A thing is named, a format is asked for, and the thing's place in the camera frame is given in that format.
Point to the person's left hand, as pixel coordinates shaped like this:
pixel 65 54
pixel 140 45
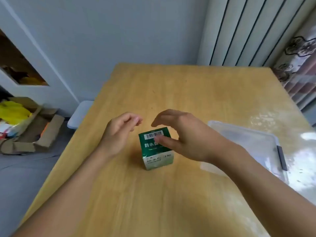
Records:
pixel 116 135

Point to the person's right hand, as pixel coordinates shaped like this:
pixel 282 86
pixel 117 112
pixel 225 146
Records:
pixel 195 140

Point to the person's right thumb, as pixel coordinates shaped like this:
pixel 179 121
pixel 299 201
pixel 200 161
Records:
pixel 166 142

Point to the person's left fingers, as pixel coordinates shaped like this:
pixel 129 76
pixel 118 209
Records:
pixel 130 119

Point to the person's right forearm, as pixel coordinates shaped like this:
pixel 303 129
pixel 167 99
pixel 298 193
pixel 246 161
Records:
pixel 266 194

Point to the person's left forearm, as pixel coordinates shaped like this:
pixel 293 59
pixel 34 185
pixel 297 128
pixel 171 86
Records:
pixel 69 194

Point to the green and white carton box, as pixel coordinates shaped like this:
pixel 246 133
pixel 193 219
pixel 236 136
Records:
pixel 150 150

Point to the white stool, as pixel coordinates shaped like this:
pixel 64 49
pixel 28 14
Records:
pixel 80 113

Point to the open brown cardboard box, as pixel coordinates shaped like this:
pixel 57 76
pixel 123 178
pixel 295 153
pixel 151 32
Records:
pixel 47 135

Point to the clear plastic storage container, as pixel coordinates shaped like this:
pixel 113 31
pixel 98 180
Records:
pixel 256 145

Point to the yellow plastic bag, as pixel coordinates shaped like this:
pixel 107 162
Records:
pixel 12 112

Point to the white ribbed radiator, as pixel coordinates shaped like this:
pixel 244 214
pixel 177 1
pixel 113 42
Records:
pixel 246 29

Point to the floral patterned curtain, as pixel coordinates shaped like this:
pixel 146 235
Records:
pixel 298 66

